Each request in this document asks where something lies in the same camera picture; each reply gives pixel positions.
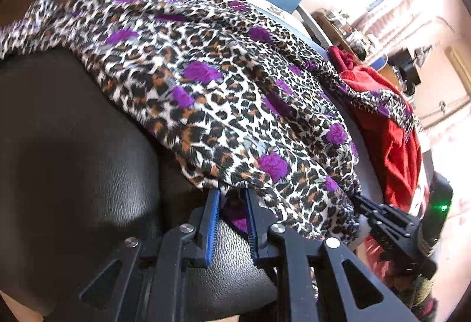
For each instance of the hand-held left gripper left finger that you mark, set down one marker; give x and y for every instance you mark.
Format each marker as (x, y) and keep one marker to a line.
(213, 222)

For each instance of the cluttered wooden shelf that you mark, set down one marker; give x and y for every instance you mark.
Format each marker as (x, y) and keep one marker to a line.
(344, 31)

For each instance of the black appliance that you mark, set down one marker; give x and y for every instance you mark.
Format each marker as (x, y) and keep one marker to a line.
(408, 66)

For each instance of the leopard print purple-flowered garment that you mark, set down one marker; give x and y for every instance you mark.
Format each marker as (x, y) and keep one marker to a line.
(220, 105)

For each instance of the red garment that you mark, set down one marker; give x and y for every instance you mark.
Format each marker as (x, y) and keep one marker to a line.
(393, 145)

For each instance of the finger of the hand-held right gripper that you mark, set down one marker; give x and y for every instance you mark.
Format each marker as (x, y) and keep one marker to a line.
(382, 217)

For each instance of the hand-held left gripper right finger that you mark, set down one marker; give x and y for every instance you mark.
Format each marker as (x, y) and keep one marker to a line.
(252, 222)

